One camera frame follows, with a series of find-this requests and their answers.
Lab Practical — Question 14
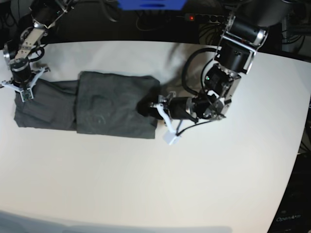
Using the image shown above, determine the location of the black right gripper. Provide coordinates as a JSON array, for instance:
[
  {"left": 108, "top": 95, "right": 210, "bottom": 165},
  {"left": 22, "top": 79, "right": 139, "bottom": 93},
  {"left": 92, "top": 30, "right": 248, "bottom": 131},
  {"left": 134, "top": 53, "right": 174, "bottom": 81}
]
[{"left": 11, "top": 65, "right": 34, "bottom": 87}]

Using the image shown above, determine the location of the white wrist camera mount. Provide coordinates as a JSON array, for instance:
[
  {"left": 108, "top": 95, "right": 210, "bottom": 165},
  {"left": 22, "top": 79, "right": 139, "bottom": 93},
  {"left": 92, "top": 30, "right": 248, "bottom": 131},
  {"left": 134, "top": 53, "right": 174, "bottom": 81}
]
[
  {"left": 0, "top": 67, "right": 50, "bottom": 102},
  {"left": 150, "top": 91, "right": 180, "bottom": 145}
]

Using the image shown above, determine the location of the grey T-shirt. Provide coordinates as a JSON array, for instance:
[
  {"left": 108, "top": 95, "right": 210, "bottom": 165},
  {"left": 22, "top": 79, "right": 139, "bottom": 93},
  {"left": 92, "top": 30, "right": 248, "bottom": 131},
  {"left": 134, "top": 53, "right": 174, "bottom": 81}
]
[{"left": 14, "top": 71, "right": 160, "bottom": 139}]

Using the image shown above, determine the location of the blue plastic box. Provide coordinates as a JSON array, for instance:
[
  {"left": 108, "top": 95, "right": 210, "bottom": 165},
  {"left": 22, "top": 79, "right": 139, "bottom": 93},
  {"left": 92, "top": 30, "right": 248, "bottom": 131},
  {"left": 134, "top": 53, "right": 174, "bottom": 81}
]
[{"left": 118, "top": 0, "right": 187, "bottom": 11}]

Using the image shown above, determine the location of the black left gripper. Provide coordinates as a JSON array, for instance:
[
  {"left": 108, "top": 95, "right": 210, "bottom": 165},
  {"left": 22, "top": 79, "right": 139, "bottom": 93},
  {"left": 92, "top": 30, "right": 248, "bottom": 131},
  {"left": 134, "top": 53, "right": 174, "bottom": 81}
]
[{"left": 136, "top": 96, "right": 198, "bottom": 123}]

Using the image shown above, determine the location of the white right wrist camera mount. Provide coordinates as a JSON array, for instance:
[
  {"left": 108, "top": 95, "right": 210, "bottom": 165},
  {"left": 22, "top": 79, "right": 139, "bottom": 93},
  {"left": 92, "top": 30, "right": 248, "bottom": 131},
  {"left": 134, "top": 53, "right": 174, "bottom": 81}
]
[{"left": 0, "top": 67, "right": 50, "bottom": 102}]

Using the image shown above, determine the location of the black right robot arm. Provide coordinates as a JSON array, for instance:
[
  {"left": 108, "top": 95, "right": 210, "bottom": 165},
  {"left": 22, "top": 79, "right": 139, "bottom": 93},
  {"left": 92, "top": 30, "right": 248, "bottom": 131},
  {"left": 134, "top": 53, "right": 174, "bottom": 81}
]
[{"left": 0, "top": 0, "right": 77, "bottom": 90}]

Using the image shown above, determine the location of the black OpenArm base box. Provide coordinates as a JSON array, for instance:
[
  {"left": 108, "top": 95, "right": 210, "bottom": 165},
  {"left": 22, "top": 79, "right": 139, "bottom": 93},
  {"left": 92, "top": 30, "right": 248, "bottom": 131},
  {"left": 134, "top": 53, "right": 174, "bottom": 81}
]
[{"left": 268, "top": 153, "right": 311, "bottom": 233}]

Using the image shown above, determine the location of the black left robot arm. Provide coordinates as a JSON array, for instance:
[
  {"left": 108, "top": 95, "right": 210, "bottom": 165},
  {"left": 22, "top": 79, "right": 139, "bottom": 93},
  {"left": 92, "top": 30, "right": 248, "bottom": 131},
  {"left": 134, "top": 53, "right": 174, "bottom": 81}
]
[{"left": 137, "top": 0, "right": 295, "bottom": 123}]

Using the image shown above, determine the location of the black power strip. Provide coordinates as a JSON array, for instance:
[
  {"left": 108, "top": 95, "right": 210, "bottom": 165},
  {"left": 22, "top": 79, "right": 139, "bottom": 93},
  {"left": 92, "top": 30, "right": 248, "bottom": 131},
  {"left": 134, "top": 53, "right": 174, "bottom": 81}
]
[{"left": 184, "top": 14, "right": 225, "bottom": 24}]

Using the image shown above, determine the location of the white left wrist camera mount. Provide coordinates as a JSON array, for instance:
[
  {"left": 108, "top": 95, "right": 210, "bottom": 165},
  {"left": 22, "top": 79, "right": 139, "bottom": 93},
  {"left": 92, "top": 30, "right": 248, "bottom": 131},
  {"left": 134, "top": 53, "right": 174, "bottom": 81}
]
[{"left": 150, "top": 91, "right": 180, "bottom": 145}]

